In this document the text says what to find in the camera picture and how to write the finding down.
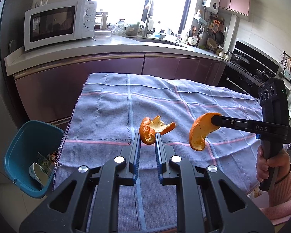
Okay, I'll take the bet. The large orange peel piece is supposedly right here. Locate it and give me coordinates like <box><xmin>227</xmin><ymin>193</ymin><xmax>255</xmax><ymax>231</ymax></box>
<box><xmin>189</xmin><ymin>113</ymin><xmax>222</xmax><ymax>151</ymax></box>

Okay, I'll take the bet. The green clear snack wrapper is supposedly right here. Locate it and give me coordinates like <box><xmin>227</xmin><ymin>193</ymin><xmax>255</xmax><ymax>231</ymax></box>
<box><xmin>37</xmin><ymin>152</ymin><xmax>56</xmax><ymax>174</ymax></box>

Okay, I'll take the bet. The pink sleeve right forearm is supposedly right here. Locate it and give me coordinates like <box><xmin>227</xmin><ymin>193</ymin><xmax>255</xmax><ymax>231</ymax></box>
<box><xmin>252</xmin><ymin>169</ymin><xmax>291</xmax><ymax>226</ymax></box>

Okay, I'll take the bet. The teal plastic trash bin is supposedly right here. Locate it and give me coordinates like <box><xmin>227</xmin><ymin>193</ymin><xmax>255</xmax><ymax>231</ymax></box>
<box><xmin>3</xmin><ymin>120</ymin><xmax>64</xmax><ymax>199</ymax></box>

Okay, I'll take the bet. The chrome kitchen faucet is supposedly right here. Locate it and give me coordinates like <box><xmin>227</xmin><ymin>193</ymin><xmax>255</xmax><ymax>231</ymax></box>
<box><xmin>143</xmin><ymin>0</ymin><xmax>154</xmax><ymax>37</ymax></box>

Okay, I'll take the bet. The person's right hand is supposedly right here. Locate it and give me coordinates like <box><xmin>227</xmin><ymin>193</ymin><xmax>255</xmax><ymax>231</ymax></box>
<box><xmin>256</xmin><ymin>145</ymin><xmax>291</xmax><ymax>183</ymax></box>

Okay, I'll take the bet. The black built-in oven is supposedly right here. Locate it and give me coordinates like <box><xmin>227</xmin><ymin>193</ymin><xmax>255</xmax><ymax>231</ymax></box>
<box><xmin>218</xmin><ymin>39</ymin><xmax>282</xmax><ymax>98</ymax></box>

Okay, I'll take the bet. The grey plaid tablecloth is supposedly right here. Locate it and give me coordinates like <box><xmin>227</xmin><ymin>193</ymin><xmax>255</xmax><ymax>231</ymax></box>
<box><xmin>52</xmin><ymin>72</ymin><xmax>264</xmax><ymax>233</ymax></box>

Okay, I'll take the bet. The black cooking pot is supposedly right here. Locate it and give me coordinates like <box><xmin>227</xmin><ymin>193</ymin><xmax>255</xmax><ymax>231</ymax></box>
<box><xmin>232</xmin><ymin>53</ymin><xmax>250</xmax><ymax>65</ymax></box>

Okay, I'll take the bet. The black hanging frying pan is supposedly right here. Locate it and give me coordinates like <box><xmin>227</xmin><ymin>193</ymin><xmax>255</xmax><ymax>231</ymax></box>
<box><xmin>214</xmin><ymin>30</ymin><xmax>225</xmax><ymax>45</ymax></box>

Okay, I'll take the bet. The white microwave oven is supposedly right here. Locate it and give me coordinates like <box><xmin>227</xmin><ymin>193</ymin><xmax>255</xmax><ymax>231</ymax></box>
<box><xmin>24</xmin><ymin>0</ymin><xmax>97</xmax><ymax>51</ymax></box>

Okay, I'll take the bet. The black tracking camera box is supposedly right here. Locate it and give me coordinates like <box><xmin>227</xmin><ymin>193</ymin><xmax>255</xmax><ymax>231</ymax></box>
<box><xmin>258</xmin><ymin>77</ymin><xmax>289</xmax><ymax>126</ymax></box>

